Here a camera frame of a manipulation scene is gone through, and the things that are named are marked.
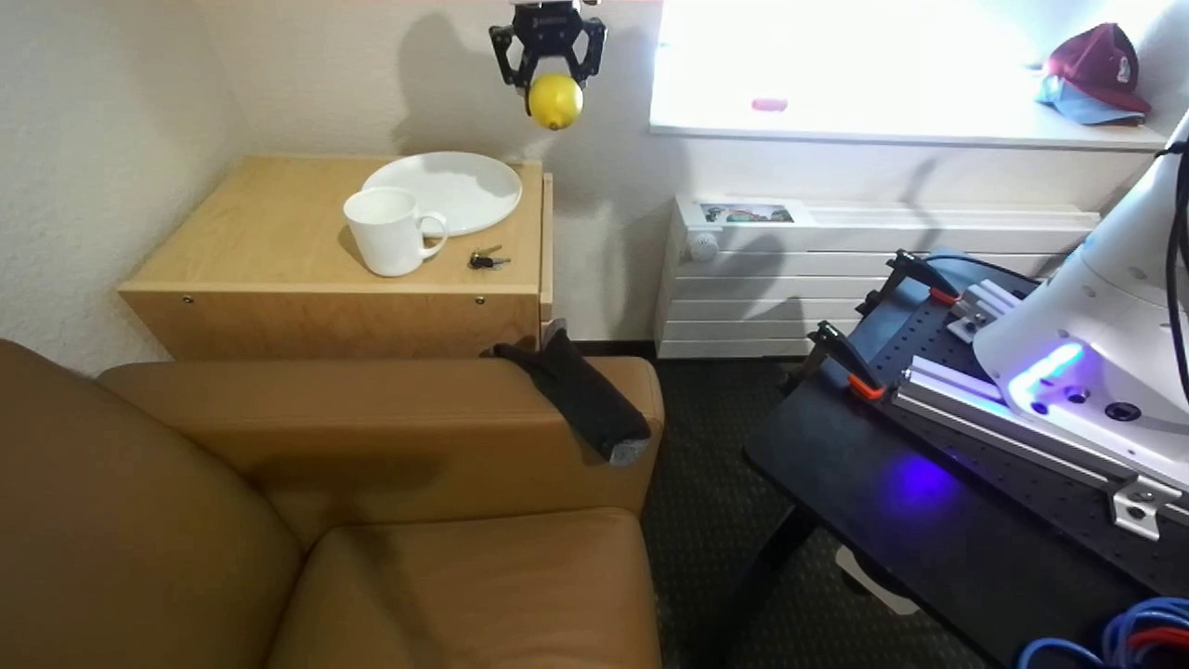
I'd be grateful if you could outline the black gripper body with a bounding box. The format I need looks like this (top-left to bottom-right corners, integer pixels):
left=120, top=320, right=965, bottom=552
left=507, top=0, right=599, bottom=58

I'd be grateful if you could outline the yellow lemon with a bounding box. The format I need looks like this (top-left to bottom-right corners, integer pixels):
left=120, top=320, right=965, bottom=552
left=527, top=75, right=584, bottom=132

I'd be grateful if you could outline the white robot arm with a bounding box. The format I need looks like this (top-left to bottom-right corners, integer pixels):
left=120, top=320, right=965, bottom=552
left=646, top=0, right=1187, bottom=476

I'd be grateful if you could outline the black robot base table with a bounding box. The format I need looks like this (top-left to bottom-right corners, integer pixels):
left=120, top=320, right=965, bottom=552
left=709, top=252, right=1189, bottom=669

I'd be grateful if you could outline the white windowsill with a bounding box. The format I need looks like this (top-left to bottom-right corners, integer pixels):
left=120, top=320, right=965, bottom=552
left=651, top=0, right=1189, bottom=154

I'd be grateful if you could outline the white round plate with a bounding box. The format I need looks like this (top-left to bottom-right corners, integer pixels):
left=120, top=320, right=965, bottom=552
left=367, top=154, right=524, bottom=234

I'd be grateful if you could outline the black key bunch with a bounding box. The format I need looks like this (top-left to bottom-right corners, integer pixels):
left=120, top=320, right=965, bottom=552
left=470, top=247, right=508, bottom=272

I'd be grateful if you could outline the white ceramic mug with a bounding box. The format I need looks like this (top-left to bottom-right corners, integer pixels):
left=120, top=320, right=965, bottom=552
left=342, top=186, right=450, bottom=278

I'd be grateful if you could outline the light wooden nightstand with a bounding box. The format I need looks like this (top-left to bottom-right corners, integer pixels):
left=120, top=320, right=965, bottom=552
left=120, top=158, right=555, bottom=362

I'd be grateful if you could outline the maroon baseball cap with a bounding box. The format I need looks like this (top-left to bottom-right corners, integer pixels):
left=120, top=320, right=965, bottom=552
left=1036, top=23, right=1148, bottom=127

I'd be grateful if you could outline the brown leather armchair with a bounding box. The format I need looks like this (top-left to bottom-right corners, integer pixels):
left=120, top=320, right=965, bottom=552
left=0, top=343, right=664, bottom=669

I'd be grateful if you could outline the aluminium mounting rail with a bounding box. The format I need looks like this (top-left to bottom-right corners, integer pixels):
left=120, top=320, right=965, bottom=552
left=810, top=320, right=1189, bottom=547

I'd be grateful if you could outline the blue coiled cable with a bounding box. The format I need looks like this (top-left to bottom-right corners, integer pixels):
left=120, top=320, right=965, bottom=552
left=1013, top=595, right=1189, bottom=669

